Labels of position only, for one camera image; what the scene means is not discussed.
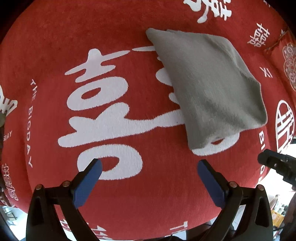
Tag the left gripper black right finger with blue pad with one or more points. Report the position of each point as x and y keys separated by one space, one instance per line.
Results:
x=245 y=212

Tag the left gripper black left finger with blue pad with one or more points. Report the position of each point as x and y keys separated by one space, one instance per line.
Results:
x=43 y=222

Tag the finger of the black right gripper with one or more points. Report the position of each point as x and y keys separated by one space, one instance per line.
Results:
x=282 y=164

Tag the grey fleece garment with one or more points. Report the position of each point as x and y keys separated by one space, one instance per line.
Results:
x=217 y=94

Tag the red embroidered pillow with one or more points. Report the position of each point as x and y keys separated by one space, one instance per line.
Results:
x=282 y=56

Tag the red bedspread white lettering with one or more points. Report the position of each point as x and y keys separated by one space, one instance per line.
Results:
x=81 y=80

